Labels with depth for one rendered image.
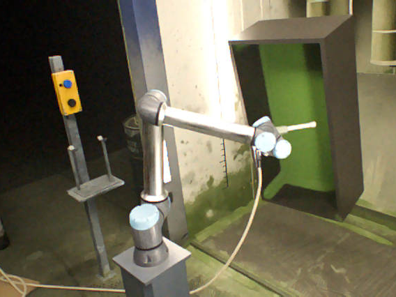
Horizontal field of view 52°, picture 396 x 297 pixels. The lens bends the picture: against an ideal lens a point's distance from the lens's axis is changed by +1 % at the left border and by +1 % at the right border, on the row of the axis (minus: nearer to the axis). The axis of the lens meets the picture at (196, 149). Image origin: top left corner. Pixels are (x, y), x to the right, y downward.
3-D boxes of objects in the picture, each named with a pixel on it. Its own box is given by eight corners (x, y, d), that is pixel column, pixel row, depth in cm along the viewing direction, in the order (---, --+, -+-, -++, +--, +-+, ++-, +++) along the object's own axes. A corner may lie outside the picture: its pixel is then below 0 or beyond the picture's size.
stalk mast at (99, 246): (107, 271, 313) (57, 55, 254) (111, 274, 309) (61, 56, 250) (100, 275, 310) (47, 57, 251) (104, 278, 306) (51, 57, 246)
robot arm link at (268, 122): (267, 119, 190) (282, 140, 193) (267, 112, 200) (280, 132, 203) (250, 130, 193) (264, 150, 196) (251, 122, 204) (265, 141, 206)
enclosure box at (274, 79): (286, 173, 317) (259, 19, 259) (364, 190, 278) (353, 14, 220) (261, 199, 297) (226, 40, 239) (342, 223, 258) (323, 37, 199)
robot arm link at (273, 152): (285, 134, 195) (296, 151, 198) (274, 133, 208) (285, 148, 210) (270, 147, 194) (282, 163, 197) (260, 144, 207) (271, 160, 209)
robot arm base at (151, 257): (147, 272, 205) (143, 255, 201) (126, 257, 218) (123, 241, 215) (176, 254, 216) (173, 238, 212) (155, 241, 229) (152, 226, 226)
